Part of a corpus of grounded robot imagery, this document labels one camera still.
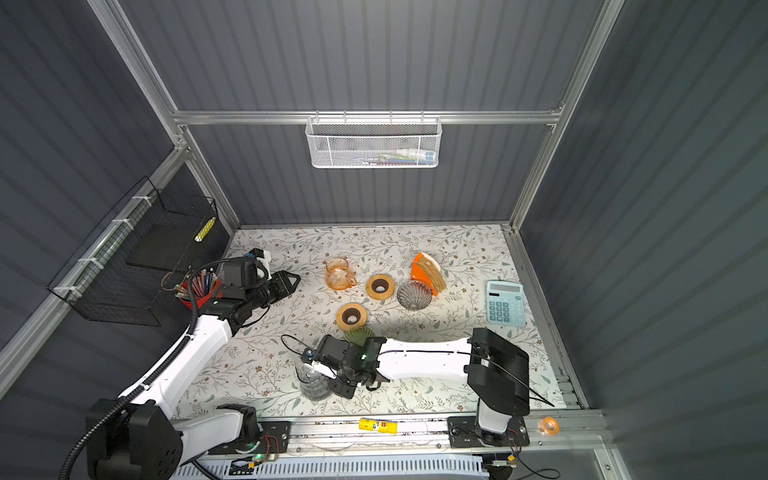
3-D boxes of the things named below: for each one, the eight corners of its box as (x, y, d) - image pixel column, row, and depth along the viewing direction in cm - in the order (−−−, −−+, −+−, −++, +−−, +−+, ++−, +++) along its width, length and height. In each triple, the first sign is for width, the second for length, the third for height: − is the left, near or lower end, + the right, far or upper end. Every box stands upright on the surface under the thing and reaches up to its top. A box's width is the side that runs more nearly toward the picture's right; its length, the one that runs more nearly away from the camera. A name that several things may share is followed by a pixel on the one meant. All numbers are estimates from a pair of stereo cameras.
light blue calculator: (487, 324, 95) (490, 319, 93) (485, 282, 106) (487, 277, 103) (525, 329, 94) (528, 325, 92) (519, 286, 104) (522, 281, 102)
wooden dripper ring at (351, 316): (335, 330, 94) (334, 326, 92) (338, 306, 100) (337, 302, 97) (366, 330, 94) (366, 326, 92) (368, 306, 100) (367, 302, 97)
